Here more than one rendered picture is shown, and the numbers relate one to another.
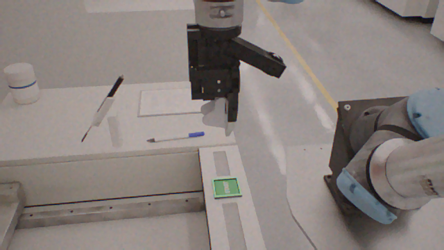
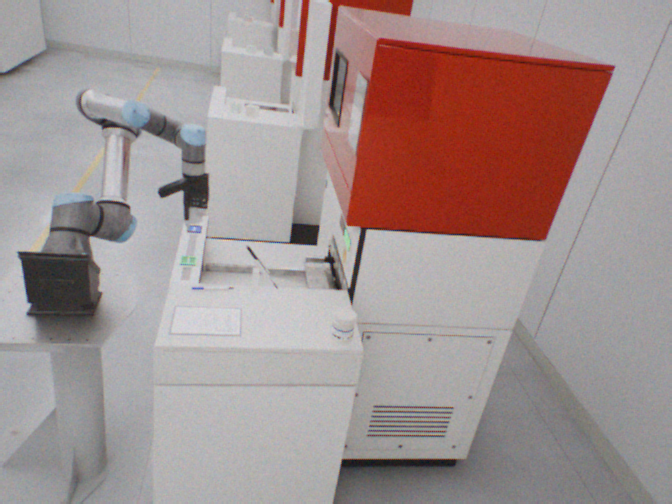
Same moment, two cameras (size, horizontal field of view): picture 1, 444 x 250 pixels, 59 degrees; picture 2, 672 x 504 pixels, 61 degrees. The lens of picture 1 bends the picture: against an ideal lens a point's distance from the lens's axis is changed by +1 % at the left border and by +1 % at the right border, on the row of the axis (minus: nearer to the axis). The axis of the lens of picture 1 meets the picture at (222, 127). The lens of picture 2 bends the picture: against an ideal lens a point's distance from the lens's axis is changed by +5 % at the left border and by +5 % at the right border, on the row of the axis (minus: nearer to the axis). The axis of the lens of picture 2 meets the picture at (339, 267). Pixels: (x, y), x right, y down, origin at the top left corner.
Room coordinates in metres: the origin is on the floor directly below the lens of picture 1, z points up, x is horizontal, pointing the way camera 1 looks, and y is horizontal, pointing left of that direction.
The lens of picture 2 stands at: (2.36, 0.37, 2.00)
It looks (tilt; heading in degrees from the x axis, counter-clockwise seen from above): 29 degrees down; 174
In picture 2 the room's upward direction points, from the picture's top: 10 degrees clockwise
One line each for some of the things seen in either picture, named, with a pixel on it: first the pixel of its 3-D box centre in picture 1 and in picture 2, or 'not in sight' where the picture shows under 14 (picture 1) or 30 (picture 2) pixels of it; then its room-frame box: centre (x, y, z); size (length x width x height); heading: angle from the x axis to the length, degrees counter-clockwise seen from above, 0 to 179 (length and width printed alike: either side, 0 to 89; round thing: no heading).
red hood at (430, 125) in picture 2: not in sight; (435, 118); (0.23, 0.85, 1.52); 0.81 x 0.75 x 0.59; 7
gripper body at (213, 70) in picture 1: (214, 60); (195, 189); (0.60, 0.01, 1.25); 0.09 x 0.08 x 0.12; 97
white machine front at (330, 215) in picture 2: not in sight; (337, 228); (0.27, 0.54, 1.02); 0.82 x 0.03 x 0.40; 7
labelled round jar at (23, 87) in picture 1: (22, 83); (343, 326); (0.97, 0.55, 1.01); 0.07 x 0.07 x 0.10
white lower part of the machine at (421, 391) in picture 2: not in sight; (387, 344); (0.23, 0.88, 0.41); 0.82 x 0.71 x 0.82; 7
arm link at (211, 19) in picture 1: (219, 11); (193, 166); (0.59, 0.00, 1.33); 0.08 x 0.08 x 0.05
